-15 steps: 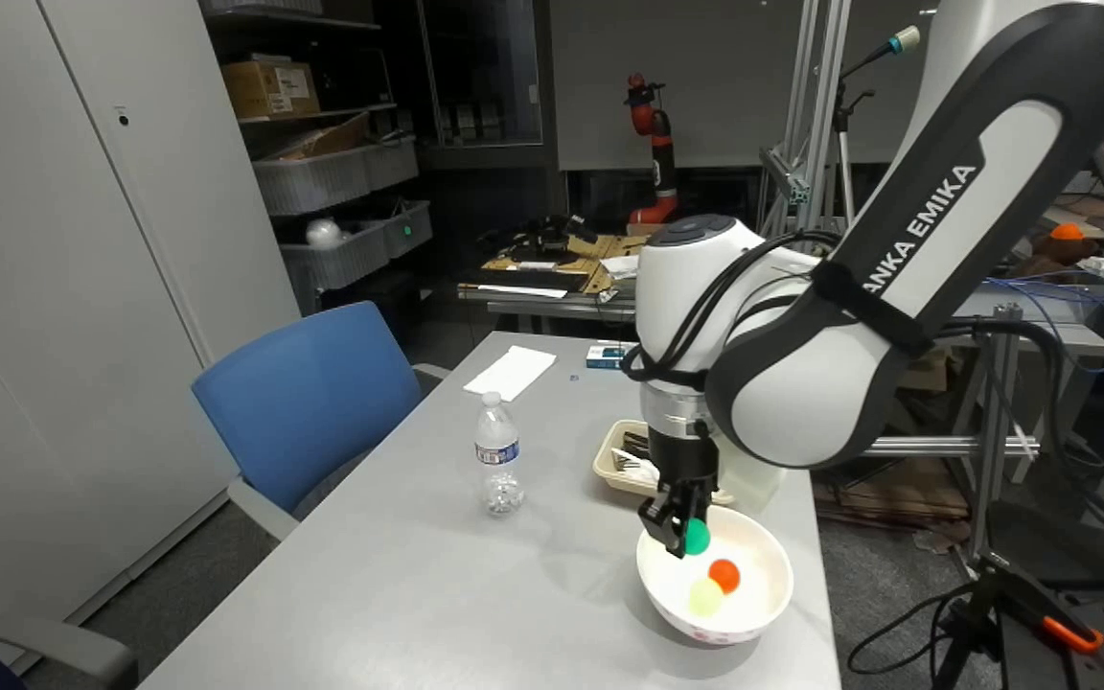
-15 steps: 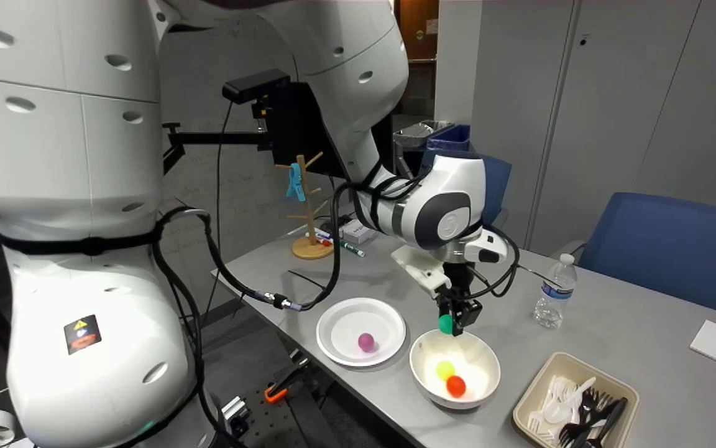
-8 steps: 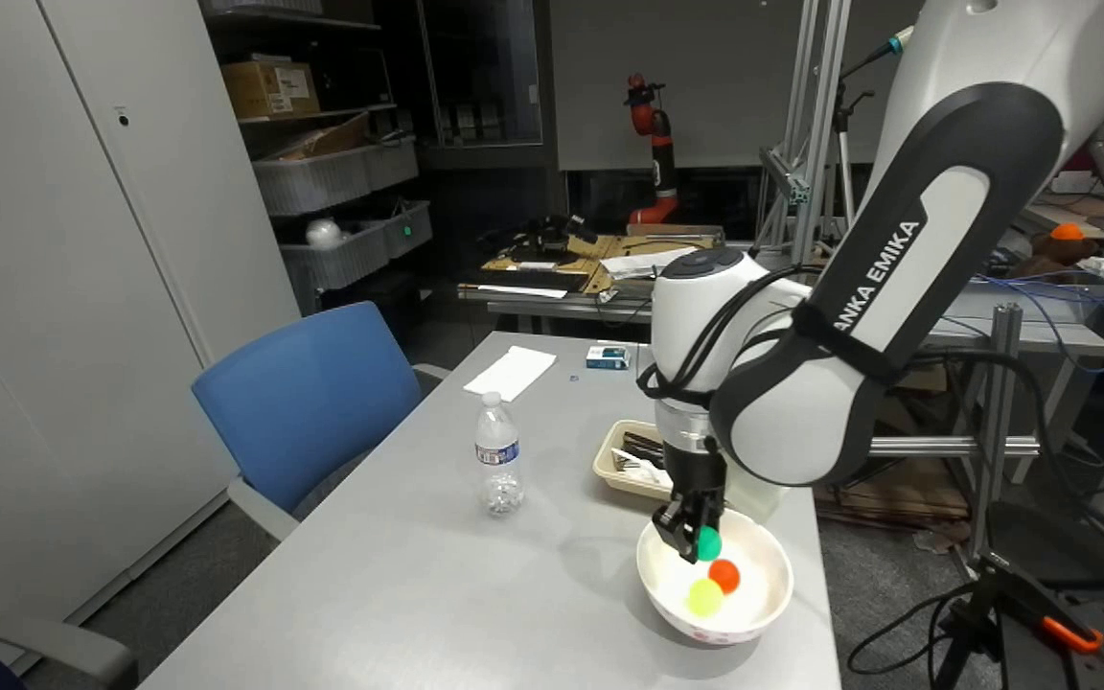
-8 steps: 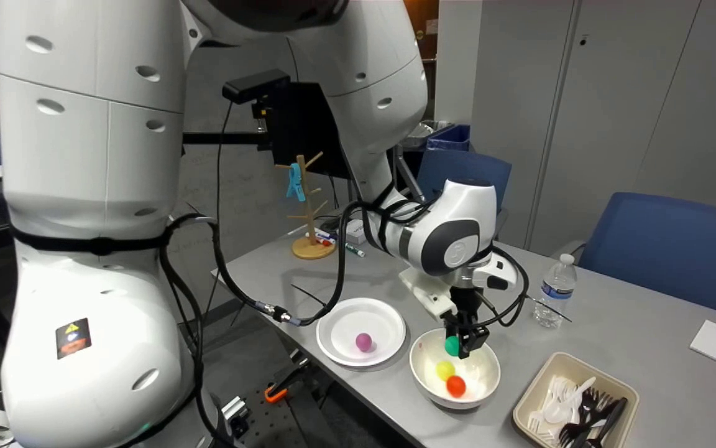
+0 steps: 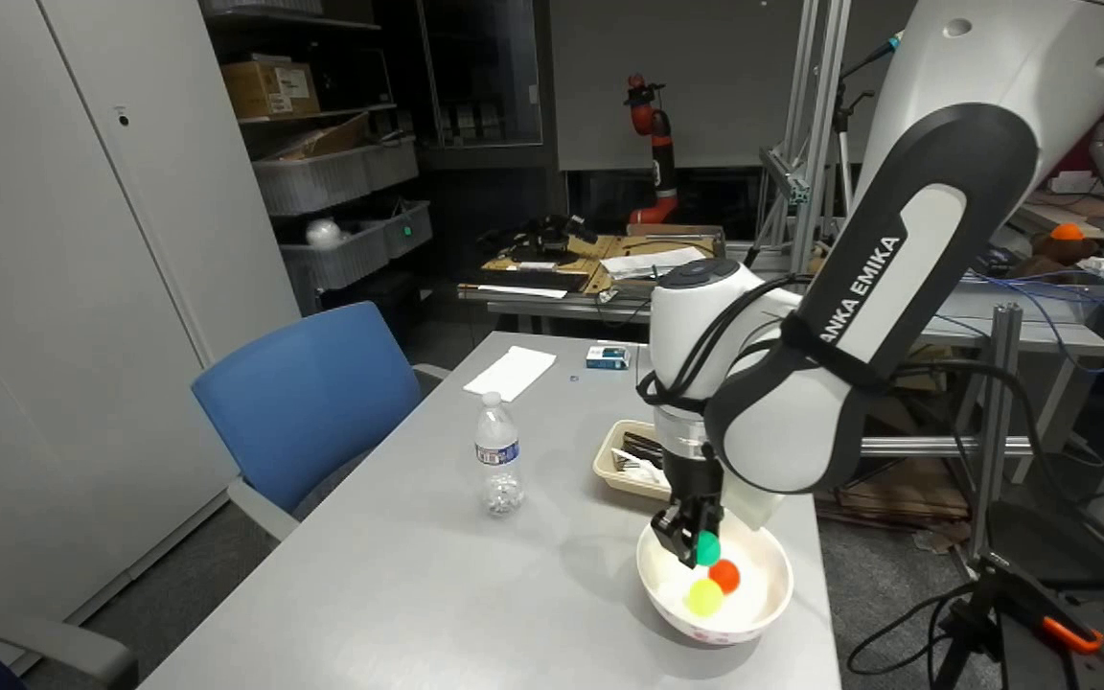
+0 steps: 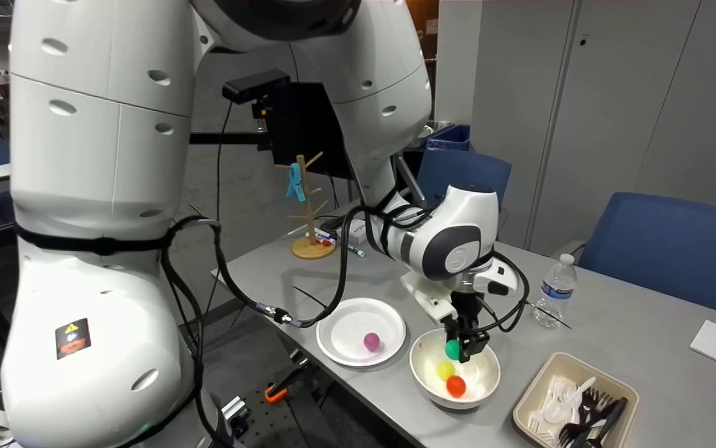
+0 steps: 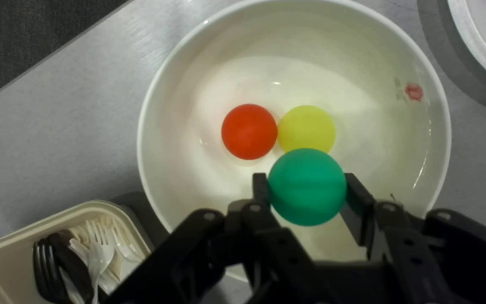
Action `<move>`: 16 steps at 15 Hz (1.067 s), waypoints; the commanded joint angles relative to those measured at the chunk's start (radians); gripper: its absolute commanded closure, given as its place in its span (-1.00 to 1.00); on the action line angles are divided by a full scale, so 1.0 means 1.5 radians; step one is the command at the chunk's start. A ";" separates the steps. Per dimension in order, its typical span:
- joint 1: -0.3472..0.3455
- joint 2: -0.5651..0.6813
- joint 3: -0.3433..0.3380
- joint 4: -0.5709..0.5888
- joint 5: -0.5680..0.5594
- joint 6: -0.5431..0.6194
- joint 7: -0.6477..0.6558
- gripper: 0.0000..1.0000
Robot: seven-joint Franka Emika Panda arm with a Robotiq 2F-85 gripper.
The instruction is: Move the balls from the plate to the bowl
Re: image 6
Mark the beige cutlery tray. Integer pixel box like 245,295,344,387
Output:
509,348,642,448

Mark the orange ball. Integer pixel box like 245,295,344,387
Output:
446,372,470,399

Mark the black plastic fork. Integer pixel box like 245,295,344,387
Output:
557,382,605,448
584,392,633,448

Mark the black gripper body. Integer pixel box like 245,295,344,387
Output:
446,284,495,338

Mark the white round plate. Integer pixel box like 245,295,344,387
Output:
314,295,409,371

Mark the black base cable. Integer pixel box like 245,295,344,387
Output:
159,219,231,448

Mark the orange black clamp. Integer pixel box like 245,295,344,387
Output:
261,356,312,407

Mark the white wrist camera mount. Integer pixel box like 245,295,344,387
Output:
399,270,463,322

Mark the wooden peg stand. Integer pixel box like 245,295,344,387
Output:
283,148,340,260

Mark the black flat panel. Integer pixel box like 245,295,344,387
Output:
261,78,353,180

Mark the white napkin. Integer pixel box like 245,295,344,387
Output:
527,371,598,443

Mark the clear plastic water bottle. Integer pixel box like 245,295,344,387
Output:
532,251,579,331

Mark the black exterior camera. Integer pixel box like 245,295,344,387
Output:
222,66,292,105

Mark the white bowl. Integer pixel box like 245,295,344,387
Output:
409,326,506,412

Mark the grey metal cabinet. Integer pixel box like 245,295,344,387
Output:
468,0,716,251

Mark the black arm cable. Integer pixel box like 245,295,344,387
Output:
161,188,416,331

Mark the silver metal knob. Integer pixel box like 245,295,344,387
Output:
220,396,255,424

